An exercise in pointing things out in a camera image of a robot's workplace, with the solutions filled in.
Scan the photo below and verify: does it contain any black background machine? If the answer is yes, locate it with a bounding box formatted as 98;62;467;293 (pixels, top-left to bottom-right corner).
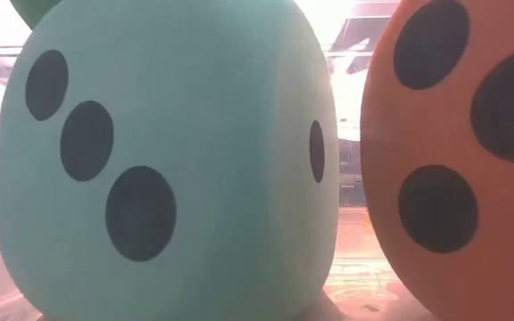
339;138;365;209

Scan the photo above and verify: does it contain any large green foam die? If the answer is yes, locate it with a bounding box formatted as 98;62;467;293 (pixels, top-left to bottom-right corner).
9;0;64;30

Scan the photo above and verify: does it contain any large orange foam die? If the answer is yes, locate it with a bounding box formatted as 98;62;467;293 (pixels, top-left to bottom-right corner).
359;0;514;321

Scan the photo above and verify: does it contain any clear plastic container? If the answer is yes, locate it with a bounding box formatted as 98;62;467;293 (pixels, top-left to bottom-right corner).
0;209;427;321

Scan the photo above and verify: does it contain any large teal foam die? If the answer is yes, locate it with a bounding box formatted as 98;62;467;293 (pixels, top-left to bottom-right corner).
0;0;341;321

